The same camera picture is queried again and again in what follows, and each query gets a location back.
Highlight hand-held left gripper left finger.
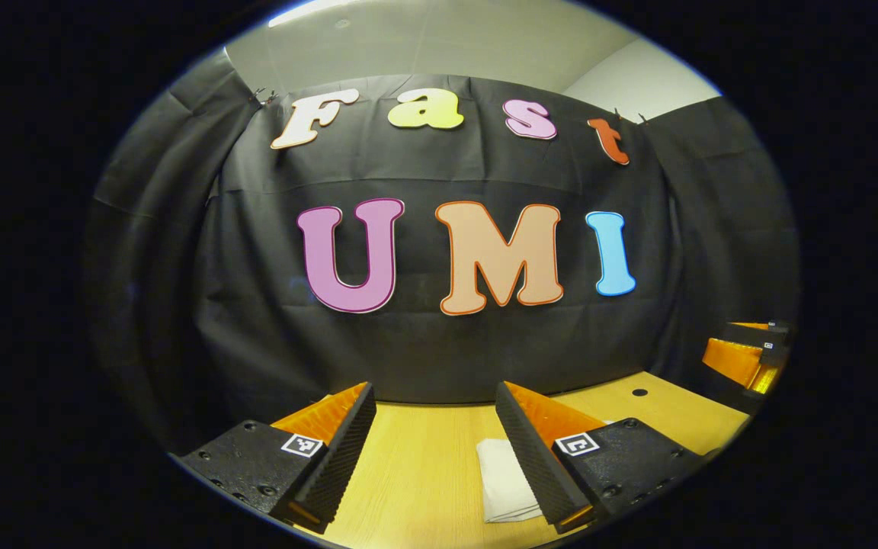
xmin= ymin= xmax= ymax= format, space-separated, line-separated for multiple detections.
xmin=171 ymin=381 xmax=377 ymax=535

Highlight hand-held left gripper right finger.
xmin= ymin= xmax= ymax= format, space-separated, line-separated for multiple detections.
xmin=494 ymin=380 xmax=708 ymax=535

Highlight white jeans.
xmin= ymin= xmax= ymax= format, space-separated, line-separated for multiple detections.
xmin=476 ymin=438 xmax=545 ymax=525

